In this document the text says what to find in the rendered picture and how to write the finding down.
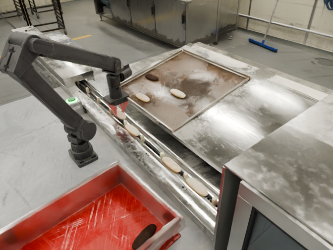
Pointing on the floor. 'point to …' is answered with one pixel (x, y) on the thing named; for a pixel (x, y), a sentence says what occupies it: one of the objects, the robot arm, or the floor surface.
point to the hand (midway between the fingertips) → (119, 112)
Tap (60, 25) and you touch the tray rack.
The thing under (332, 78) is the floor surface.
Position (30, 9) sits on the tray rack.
